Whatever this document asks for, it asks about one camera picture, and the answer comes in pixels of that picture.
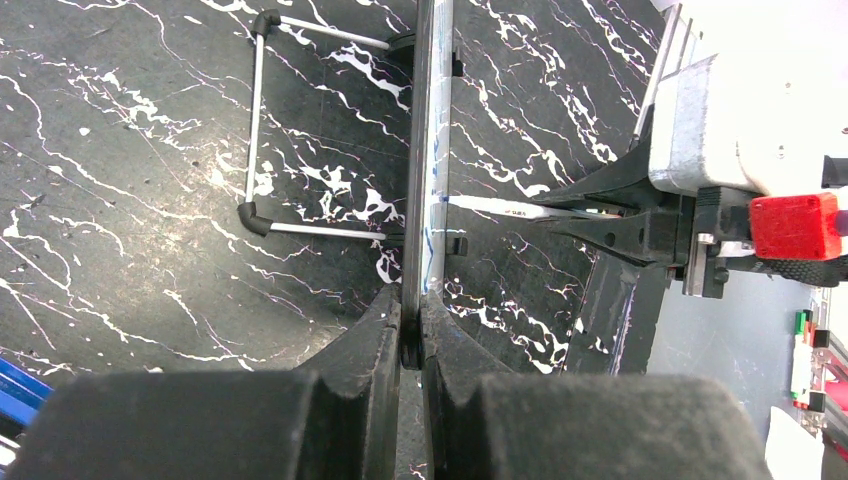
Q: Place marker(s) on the red green items on shelf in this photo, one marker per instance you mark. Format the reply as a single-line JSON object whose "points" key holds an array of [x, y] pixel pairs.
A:
{"points": [[818, 381]]}

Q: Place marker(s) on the small black-framed whiteboard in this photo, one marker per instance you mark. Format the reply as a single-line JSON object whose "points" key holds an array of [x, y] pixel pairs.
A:
{"points": [[435, 63]]}

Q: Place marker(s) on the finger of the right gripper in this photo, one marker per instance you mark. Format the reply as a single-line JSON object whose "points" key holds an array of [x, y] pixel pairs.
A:
{"points": [[651, 239], [624, 184]]}

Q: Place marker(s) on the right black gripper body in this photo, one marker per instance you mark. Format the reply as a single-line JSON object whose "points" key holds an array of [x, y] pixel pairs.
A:
{"points": [[722, 238]]}

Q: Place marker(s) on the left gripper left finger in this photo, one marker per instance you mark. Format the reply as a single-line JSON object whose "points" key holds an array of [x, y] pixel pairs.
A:
{"points": [[333, 417]]}

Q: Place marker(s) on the white whiteboard marker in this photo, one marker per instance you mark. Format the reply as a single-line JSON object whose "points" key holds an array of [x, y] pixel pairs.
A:
{"points": [[517, 209]]}

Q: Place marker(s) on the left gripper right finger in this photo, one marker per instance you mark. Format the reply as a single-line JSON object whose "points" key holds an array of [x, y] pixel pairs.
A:
{"points": [[486, 421]]}

